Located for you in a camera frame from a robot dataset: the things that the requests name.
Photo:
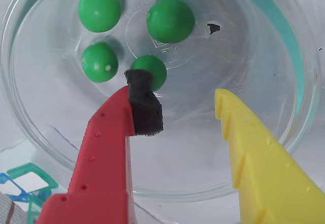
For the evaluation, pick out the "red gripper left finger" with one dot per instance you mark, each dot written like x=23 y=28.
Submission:
x=101 y=170

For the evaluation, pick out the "green round pill ball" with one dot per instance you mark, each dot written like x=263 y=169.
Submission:
x=99 y=9
x=99 y=62
x=170 y=20
x=155 y=66

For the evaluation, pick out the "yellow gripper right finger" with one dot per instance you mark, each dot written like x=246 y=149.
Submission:
x=266 y=170

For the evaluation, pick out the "clear glass bowl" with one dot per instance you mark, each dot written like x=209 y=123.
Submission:
x=203 y=94

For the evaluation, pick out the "blue green pill organizer box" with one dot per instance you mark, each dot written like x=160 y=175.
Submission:
x=33 y=180

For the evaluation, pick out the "small black speck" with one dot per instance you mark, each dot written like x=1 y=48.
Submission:
x=214 y=28

